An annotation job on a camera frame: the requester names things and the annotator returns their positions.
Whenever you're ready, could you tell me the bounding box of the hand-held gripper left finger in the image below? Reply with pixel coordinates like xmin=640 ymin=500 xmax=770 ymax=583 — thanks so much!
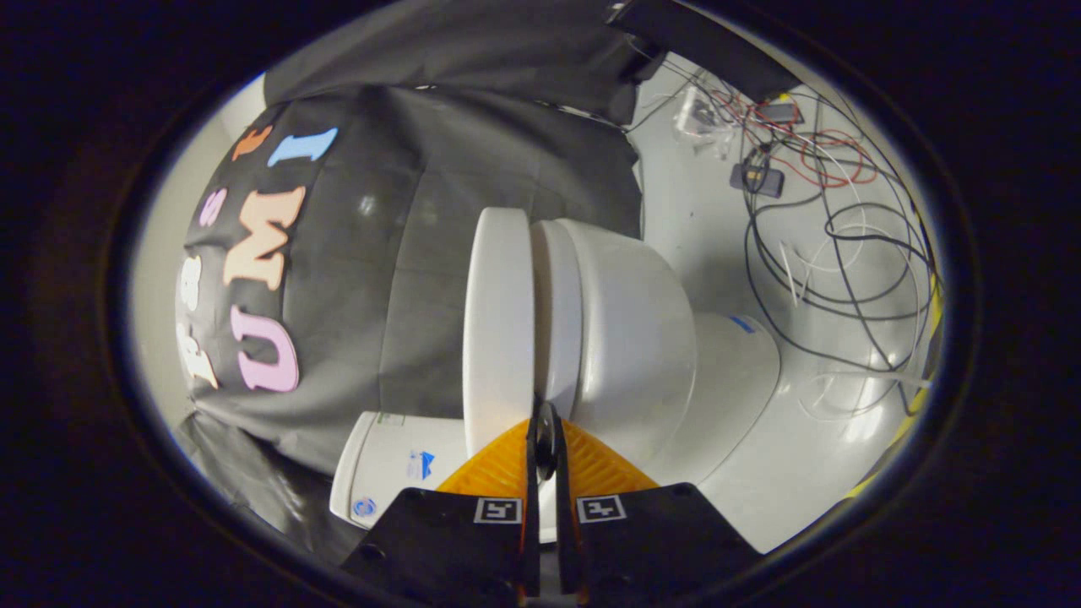
xmin=340 ymin=411 xmax=542 ymax=608

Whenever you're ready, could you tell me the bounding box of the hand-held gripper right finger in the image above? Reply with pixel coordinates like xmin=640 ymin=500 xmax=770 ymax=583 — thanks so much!
xmin=549 ymin=414 xmax=765 ymax=608

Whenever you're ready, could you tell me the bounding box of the white toilet lid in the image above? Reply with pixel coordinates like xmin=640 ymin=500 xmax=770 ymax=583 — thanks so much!
xmin=463 ymin=207 xmax=560 ymax=482

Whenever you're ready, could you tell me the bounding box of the white toilet seat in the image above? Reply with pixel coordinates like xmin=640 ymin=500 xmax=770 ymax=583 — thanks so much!
xmin=530 ymin=220 xmax=585 ymax=421

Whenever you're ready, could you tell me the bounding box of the white ceramic toilet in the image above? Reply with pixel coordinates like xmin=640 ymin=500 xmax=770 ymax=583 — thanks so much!
xmin=329 ymin=218 xmax=782 ymax=554

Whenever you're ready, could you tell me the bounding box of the black backdrop cloth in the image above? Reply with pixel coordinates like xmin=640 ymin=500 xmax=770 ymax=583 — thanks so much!
xmin=173 ymin=0 xmax=647 ymax=541

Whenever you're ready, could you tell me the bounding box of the small black device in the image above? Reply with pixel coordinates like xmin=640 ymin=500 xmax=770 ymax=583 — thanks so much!
xmin=731 ymin=163 xmax=785 ymax=200

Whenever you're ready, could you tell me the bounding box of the black box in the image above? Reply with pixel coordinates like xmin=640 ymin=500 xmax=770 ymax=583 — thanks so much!
xmin=606 ymin=0 xmax=801 ymax=104

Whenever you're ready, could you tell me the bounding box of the tangle of cables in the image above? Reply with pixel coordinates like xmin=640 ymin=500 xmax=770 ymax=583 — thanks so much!
xmin=629 ymin=51 xmax=942 ymax=423

